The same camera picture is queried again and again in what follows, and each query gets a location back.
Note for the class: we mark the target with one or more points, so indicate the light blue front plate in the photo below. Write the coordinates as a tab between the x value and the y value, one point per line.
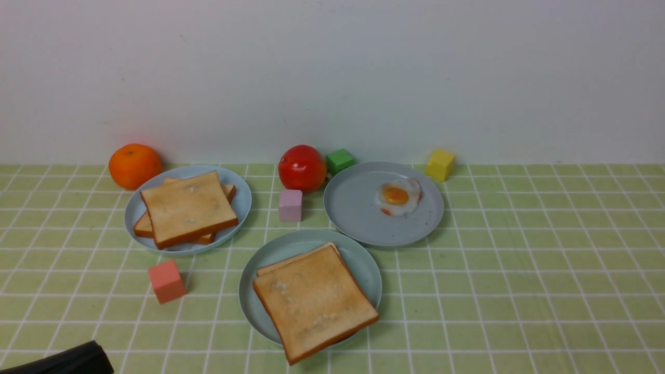
361	264

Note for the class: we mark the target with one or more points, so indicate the salmon red cube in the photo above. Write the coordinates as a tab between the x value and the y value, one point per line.
166	281

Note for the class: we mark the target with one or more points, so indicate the orange fruit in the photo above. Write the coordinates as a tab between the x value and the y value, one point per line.
133	165

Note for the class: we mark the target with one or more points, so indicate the rear fried egg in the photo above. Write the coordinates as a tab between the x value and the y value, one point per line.
399	197

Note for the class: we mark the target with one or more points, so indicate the red tomato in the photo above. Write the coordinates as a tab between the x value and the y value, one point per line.
302	168

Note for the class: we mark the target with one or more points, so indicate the toast slice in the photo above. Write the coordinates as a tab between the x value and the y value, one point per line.
269	268
314	303
183	209
143	227

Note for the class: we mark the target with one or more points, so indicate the pink cube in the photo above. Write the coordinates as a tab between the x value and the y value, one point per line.
290	206

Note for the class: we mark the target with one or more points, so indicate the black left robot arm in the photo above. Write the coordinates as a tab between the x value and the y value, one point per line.
88	357

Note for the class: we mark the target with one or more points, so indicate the green cube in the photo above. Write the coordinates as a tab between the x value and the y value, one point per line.
339	160

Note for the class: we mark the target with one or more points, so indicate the grey plate with eggs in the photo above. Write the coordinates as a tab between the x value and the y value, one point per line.
352	204

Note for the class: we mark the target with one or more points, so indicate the yellow cube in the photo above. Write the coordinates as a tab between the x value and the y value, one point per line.
440	165

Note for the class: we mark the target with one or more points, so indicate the blue plate with bread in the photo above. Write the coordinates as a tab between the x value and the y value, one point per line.
241	203

